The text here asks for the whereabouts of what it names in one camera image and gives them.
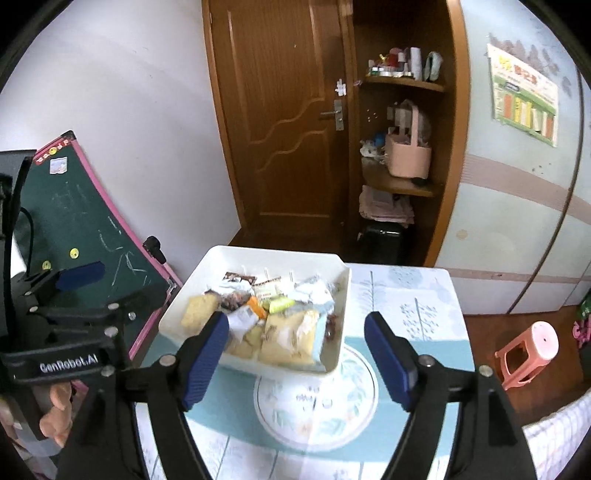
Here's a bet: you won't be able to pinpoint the clear bag of crackers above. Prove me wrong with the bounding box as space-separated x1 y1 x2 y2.
181 293 219 335

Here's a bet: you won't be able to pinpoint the red brown snack packet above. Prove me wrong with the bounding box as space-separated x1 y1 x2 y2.
205 272 256 312

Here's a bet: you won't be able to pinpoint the yellow cake bread package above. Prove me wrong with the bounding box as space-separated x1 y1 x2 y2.
224 303 332 372

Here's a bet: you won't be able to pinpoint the green small snack packet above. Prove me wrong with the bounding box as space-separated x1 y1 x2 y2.
263 296 296 315

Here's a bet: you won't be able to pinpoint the white plastic storage bin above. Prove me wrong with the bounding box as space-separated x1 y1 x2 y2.
158 246 351 379

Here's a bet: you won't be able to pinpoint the grey white printed snack bag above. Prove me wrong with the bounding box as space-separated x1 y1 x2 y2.
253 274 335 314

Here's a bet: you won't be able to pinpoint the person's left hand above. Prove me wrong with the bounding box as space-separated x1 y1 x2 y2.
0 380 89 448

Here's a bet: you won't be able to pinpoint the pink plastic stool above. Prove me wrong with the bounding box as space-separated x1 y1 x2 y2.
495 321 559 391

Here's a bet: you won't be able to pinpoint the white quilted sofa cover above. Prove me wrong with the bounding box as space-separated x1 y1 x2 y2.
523 390 591 479

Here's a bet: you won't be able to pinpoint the folded cloths on shelf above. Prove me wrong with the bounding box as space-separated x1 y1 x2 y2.
359 185 415 225

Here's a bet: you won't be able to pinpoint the pink storage basket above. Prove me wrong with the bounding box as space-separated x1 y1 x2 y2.
385 100 432 180

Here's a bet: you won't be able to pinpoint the brown wooden door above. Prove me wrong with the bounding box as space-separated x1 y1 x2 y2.
204 1 349 251

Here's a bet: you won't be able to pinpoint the wooden corner shelf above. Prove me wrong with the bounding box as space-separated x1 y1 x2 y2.
339 1 470 267

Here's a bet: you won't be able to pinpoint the green chalkboard pink frame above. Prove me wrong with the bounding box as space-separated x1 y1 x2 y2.
13 129 184 361

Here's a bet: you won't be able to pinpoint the wall poster calendar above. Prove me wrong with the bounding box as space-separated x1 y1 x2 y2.
487 43 559 148

